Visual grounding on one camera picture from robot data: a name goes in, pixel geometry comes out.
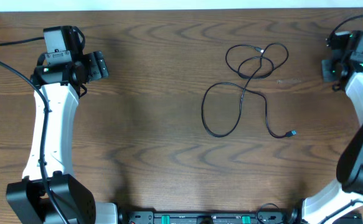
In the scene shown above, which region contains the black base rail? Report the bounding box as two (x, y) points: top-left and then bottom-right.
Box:
(118, 207), (302, 224)

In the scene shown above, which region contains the right camera cable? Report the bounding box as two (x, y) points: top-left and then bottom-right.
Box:
(326, 14), (363, 47)

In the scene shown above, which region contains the camera cable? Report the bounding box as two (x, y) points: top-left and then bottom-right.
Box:
(0, 35), (68, 224)
(326, 14), (363, 47)

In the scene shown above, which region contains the left camera cable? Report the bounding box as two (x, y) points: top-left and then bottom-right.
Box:
(0, 35), (68, 224)

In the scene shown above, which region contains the black cable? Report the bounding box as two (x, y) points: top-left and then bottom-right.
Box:
(200, 42), (298, 139)

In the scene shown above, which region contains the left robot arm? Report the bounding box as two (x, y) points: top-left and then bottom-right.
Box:
(6, 26), (118, 223)

